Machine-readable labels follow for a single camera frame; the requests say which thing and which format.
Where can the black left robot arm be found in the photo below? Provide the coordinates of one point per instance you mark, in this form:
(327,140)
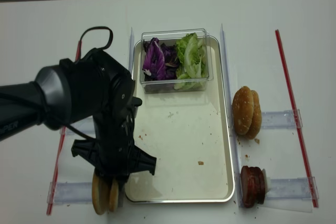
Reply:
(95,86)

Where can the green lettuce leaves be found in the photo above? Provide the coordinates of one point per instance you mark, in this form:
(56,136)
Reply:
(191,54)

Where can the meat patty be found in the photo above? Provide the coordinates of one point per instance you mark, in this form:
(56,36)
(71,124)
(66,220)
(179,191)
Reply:
(249,187)
(260,184)

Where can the purple cabbage leaves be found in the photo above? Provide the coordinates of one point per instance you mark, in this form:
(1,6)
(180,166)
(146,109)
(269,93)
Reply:
(161,61)

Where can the rear meat patty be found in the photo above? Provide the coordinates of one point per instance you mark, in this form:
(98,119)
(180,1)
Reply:
(260,184)

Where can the white pusher block right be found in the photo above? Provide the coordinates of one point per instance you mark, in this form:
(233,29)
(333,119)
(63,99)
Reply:
(265,180)

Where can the lower left clear holder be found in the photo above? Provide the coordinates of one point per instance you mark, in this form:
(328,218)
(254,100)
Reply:
(70,193)

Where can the clear plastic salad box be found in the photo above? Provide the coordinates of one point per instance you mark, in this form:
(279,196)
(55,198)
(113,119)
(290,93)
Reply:
(170,38)

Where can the right red strip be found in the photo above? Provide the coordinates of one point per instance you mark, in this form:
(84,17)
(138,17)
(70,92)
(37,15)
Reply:
(313,191)

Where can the sesame bun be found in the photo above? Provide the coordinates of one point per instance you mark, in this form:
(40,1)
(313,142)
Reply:
(257,118)
(243,110)

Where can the left red strip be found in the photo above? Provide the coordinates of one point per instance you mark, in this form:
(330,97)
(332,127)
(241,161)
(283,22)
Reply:
(53,176)

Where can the front sesame bun top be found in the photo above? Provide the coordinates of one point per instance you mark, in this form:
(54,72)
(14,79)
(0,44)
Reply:
(243,110)

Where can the red strip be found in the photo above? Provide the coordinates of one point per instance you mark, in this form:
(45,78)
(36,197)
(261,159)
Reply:
(313,191)
(53,176)

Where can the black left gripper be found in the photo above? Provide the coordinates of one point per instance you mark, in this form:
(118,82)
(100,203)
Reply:
(113,152)

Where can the white metal tray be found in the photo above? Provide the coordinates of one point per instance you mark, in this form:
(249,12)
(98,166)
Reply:
(188,134)

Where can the bun slice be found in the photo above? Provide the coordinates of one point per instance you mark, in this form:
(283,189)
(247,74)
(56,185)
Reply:
(114,196)
(100,194)

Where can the right clear long rail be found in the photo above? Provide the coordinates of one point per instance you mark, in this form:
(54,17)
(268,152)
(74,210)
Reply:
(228,102)

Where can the upper right clear holder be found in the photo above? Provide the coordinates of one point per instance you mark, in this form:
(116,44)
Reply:
(288,119)

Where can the lower right clear holder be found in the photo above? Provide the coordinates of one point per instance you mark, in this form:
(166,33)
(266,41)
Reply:
(292,188)

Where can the rear sesame bun top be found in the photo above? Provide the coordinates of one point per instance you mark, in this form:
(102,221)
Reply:
(257,118)

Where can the front meat patty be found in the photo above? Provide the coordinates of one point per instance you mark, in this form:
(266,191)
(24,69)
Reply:
(249,187)

